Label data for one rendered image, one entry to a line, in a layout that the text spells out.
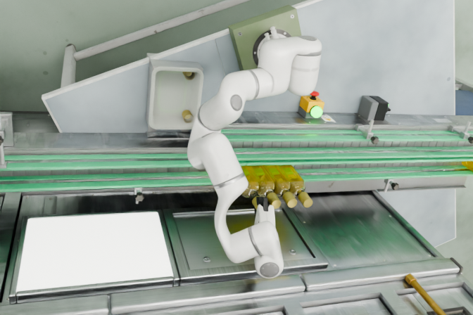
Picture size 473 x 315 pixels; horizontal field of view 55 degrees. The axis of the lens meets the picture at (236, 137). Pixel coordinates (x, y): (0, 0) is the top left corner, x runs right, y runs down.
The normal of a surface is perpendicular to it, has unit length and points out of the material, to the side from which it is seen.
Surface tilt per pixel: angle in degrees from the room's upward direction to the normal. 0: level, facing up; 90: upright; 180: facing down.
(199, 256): 90
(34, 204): 90
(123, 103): 0
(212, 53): 0
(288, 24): 3
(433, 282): 90
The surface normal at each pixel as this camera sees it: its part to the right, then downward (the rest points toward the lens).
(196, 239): 0.15, -0.90
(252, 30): 0.24, 0.44
